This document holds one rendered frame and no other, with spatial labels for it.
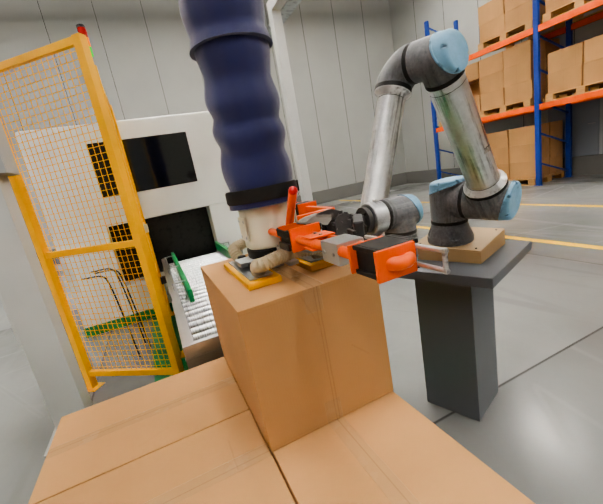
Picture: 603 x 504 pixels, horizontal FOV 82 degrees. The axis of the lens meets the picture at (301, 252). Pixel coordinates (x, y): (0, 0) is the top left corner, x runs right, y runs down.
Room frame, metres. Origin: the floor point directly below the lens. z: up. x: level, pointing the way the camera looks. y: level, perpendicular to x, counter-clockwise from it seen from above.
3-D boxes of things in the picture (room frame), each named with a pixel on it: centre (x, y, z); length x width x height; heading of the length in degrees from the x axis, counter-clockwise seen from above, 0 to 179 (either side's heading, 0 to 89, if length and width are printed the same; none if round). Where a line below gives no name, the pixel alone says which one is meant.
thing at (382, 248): (0.54, -0.13, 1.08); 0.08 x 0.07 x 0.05; 21
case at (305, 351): (1.11, 0.10, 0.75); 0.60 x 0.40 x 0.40; 22
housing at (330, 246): (0.67, -0.08, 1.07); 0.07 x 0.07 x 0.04; 21
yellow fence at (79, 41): (2.14, 1.28, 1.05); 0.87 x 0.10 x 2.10; 74
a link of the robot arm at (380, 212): (0.94, -0.21, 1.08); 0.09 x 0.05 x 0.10; 22
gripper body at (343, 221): (0.92, -0.13, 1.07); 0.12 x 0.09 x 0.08; 112
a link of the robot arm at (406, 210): (0.98, -0.29, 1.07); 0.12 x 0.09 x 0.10; 112
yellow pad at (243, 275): (1.07, 0.17, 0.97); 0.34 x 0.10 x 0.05; 21
